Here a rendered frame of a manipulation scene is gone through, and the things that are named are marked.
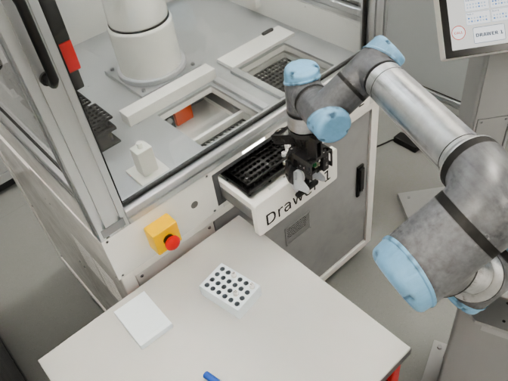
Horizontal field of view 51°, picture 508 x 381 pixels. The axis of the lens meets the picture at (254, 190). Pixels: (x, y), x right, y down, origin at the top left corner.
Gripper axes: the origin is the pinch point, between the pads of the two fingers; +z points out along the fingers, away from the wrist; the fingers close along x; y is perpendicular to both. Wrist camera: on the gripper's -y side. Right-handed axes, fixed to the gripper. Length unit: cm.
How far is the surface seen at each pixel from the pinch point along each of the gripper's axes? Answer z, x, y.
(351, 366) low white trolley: 14.5, -22.1, 36.0
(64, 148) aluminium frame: -31, -45, -18
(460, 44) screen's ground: -9, 67, -1
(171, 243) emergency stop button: 1.9, -33.8, -10.6
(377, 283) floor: 90, 43, -5
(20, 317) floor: 90, -73, -101
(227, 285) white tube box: 10.7, -28.8, 2.9
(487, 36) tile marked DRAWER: -10, 74, 3
